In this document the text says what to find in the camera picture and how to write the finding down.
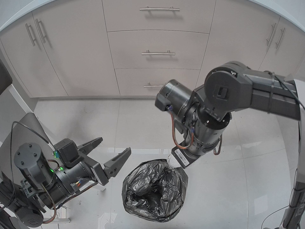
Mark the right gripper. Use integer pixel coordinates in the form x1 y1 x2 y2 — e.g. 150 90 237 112
183 124 222 163

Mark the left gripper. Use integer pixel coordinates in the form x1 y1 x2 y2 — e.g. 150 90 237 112
55 137 132 197

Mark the black plastic bag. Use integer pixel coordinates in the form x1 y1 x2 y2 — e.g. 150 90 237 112
122 159 189 223

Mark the beige cabinet with drawers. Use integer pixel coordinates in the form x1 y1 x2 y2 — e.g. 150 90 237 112
0 0 305 100

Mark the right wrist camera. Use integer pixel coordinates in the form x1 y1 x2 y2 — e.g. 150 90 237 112
172 146 191 169

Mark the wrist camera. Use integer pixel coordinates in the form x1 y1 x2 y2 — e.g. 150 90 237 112
172 146 191 169
53 139 82 169

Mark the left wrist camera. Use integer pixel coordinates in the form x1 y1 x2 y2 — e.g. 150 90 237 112
53 139 82 169

